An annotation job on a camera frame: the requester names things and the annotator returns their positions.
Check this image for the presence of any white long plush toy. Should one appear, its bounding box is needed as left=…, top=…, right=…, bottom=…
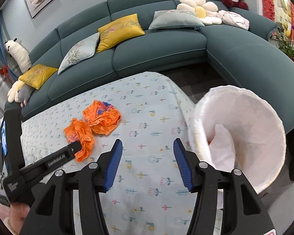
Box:
left=4, top=38, right=32, bottom=74

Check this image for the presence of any yellow cushion left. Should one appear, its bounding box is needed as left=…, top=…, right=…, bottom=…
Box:
left=18, top=64, right=58, bottom=90

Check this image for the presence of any daisy flower pillow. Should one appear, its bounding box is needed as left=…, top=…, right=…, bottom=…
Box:
left=176, top=0, right=222, bottom=25

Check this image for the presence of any yellow cushion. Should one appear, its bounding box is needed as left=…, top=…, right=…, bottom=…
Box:
left=96, top=13, right=145, bottom=52
left=18, top=64, right=58, bottom=90

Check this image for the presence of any floral light blue tablecloth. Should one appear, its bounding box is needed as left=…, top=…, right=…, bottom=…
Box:
left=21, top=72, right=196, bottom=234

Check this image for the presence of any white lined trash bin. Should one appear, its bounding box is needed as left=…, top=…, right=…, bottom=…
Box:
left=188, top=85, right=286, bottom=193

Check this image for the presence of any potted orchid plant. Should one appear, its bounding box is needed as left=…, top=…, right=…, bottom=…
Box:
left=271, top=22, right=294, bottom=62

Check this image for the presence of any light blue floral cushion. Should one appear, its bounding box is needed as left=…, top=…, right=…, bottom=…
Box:
left=58, top=32, right=100, bottom=74

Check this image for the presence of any grey green cushion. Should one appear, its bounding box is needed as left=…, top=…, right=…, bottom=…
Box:
left=149, top=10, right=204, bottom=30

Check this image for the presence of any orange snack wrapper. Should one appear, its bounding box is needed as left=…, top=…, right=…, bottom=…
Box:
left=83, top=100, right=122, bottom=135
left=64, top=118, right=95, bottom=162

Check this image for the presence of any teal sectional sofa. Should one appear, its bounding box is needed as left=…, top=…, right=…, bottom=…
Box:
left=5, top=0, right=294, bottom=134

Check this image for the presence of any white pink folded blanket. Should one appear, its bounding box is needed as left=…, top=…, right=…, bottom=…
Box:
left=217, top=10, right=250, bottom=30

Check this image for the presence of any yellow cushion centre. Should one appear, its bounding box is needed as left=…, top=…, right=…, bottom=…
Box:
left=96, top=13, right=145, bottom=52

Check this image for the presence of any white tissue paper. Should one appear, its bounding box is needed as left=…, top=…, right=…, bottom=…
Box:
left=209, top=124, right=236, bottom=172

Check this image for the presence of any blue curtain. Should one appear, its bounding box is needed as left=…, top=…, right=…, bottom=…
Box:
left=0, top=11, right=17, bottom=83

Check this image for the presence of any person's left hand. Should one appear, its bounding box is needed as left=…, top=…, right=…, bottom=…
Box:
left=3, top=202, right=30, bottom=235

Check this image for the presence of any grey cream plush toy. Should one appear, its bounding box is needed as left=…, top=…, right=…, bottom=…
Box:
left=7, top=80, right=35, bottom=108

